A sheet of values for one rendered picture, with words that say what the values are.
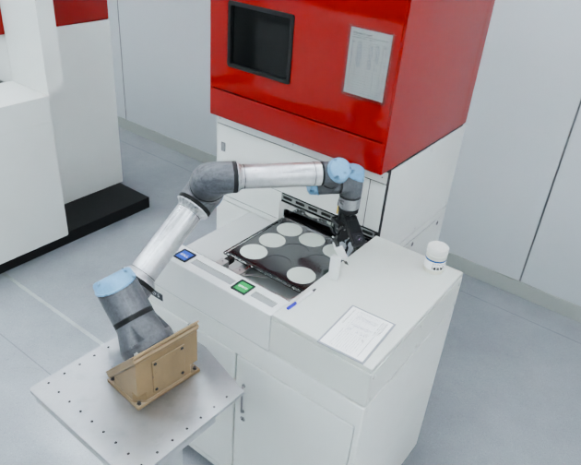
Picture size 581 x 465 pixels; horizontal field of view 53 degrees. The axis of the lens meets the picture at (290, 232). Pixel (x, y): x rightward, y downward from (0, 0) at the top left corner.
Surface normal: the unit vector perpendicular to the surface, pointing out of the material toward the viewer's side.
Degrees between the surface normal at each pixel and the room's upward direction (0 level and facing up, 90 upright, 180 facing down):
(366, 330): 0
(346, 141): 90
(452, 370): 0
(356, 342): 0
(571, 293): 90
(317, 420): 90
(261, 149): 90
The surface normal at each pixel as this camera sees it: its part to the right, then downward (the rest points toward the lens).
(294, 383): -0.60, 0.38
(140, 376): 0.74, 0.40
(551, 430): 0.07, -0.85
